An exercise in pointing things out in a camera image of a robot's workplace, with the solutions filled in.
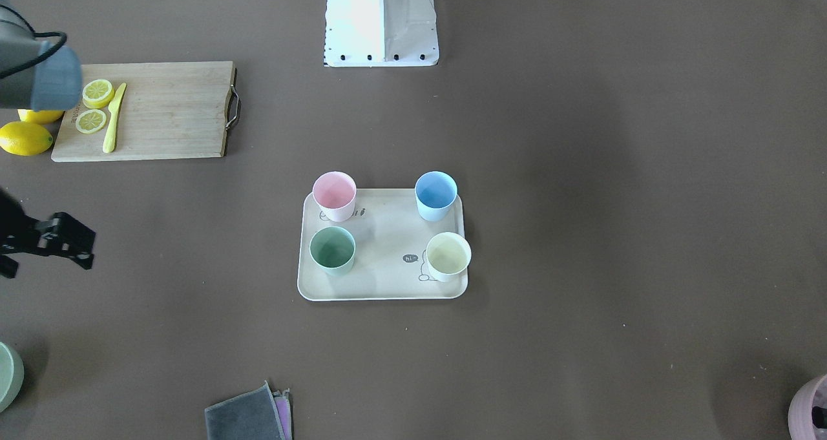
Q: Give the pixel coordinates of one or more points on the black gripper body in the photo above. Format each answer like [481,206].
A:
[14,228]

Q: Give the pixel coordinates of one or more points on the green plastic cup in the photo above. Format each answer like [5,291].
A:
[333,250]

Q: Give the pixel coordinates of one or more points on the pink plastic cup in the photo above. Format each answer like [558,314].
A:
[335,194]

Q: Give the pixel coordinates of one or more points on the blue plastic cup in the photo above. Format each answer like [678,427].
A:
[435,193]

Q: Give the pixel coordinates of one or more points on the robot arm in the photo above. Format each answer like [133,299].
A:
[39,72]

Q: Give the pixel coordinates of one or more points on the cream rabbit tray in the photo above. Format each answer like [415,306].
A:
[390,250]

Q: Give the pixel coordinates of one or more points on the whole yellow lemon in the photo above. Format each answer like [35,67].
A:
[25,138]

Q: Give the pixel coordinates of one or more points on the yellow plastic knife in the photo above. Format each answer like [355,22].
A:
[114,107]

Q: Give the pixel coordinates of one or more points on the lemon slice lower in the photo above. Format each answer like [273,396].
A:
[90,121]

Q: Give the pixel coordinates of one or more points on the lemon slice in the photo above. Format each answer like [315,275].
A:
[97,94]
[90,121]

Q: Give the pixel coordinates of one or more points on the green plastic bowl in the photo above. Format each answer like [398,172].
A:
[12,375]

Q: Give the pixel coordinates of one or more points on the lemon slice upper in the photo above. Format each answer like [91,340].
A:
[97,94]

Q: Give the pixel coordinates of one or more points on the bamboo cutting board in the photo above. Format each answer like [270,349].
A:
[169,110]

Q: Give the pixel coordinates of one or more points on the grey folded cloth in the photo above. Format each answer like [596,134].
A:
[251,415]

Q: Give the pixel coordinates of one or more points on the purple folded cloth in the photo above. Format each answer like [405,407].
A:
[282,400]

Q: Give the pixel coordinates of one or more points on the cream yellow plastic cup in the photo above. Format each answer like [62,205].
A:
[447,255]

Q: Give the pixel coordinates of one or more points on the pink plastic bowl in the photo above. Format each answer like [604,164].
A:
[806,414]

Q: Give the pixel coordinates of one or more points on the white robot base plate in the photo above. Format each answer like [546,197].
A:
[381,33]

